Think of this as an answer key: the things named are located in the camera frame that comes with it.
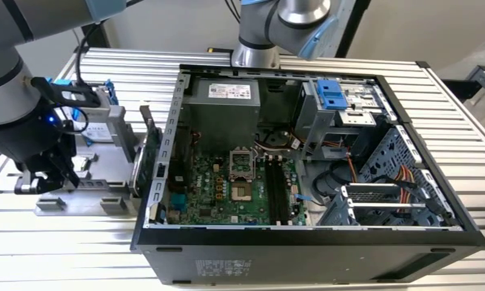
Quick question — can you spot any green graphics card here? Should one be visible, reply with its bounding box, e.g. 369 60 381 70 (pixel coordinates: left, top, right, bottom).
128 101 165 198

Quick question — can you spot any CPU socket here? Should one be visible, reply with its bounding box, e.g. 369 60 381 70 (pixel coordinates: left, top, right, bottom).
229 178 255 203

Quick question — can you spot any grey metal drive cage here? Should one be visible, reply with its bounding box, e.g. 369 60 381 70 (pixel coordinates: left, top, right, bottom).
295 77 392 160

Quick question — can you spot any black frame post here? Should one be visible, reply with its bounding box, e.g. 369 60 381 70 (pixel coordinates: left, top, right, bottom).
83 18 111 49
335 0 372 58

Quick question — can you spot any black PC case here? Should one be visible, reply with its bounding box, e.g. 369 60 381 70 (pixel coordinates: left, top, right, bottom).
129 62 485 286

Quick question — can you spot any yellow orange wire bundle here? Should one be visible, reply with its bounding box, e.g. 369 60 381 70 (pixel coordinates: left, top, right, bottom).
321 138 348 151

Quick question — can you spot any blue port connector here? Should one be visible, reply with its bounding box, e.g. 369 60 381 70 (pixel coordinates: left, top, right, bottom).
169 195 187 212

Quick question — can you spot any black RAM slot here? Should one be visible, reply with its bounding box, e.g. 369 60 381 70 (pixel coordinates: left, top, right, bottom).
271 156 284 225
265 156 279 225
275 156 289 225

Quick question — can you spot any green motherboard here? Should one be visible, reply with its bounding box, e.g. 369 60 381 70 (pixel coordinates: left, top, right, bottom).
168 151 308 226

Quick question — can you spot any blue plastic drive latch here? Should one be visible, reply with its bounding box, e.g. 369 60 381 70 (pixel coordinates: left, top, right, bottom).
316 78 345 110

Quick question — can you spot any grey power supply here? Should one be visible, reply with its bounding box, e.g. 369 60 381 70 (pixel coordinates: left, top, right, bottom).
184 77 263 152

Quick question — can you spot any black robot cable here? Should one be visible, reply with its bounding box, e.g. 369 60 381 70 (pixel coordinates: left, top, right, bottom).
75 0 147 87

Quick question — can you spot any hard disk in blue carrier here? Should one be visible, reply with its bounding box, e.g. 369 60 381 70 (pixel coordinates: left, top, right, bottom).
59 78 120 146

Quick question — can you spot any grey parts rack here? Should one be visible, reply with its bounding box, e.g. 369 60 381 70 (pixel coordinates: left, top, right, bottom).
32 105 147 218

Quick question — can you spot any metal disk bay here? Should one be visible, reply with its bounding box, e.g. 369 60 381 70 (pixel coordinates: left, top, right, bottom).
319 181 429 227

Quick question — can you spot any black cable coil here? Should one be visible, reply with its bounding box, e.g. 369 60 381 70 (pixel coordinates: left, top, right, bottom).
312 168 343 207

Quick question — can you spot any red yellow wire bundle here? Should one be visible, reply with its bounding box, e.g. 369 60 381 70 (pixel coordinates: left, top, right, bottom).
392 165 416 204

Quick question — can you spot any round black fan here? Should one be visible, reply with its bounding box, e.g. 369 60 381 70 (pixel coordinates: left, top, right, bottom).
261 129 295 149

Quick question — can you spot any metal socket cover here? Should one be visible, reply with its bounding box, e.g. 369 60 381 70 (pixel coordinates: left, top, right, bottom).
229 145 256 180

